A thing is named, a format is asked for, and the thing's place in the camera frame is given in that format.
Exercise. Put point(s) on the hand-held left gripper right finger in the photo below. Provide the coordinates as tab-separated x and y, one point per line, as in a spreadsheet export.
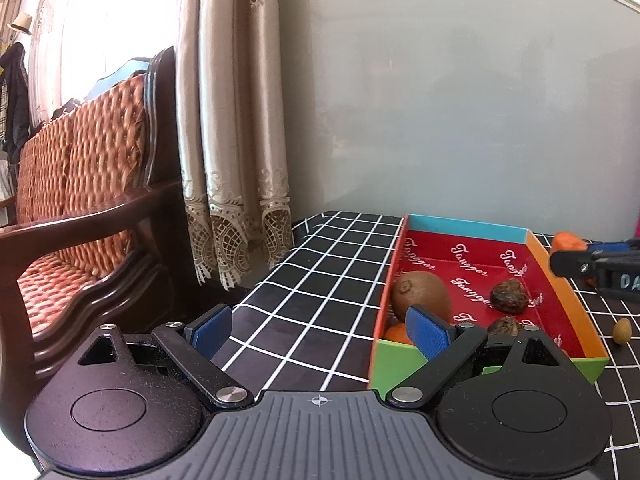
427	334

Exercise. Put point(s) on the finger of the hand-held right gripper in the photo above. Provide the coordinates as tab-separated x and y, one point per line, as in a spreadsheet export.
610	247
570	264

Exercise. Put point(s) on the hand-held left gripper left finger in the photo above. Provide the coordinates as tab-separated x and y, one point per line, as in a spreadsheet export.
212	329

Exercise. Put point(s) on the tangerine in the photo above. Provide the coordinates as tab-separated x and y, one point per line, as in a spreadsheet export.
397	334
567	241

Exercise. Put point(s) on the brown kiwi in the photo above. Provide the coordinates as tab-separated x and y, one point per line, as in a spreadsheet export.
420	291

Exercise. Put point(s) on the dark brown wrinkled fruit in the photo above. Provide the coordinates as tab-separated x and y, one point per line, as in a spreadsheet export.
507	297
504	327

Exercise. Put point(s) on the colourful cardboard box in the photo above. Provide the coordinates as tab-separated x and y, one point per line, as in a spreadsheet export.
480	255

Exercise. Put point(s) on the small tan round fruit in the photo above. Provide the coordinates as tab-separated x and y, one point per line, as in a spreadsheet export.
622	331

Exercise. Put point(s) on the black white checked tablecloth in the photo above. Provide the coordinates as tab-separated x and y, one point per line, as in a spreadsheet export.
325	270

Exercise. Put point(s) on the beige lace-trimmed curtain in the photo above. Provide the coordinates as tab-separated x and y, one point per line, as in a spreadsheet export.
230	135

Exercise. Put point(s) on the orange woven sofa cushion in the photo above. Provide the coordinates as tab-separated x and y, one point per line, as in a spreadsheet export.
95	155

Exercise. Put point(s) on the dark wooden sofa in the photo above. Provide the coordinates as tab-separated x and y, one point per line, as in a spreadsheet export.
155	125

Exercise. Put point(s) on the dark hanging jacket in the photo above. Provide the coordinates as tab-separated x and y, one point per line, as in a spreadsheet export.
15	105

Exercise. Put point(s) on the white sheer curtain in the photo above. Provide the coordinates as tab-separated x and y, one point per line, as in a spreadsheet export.
105	15

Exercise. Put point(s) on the straw hat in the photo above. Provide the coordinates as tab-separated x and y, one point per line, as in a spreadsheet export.
21	24

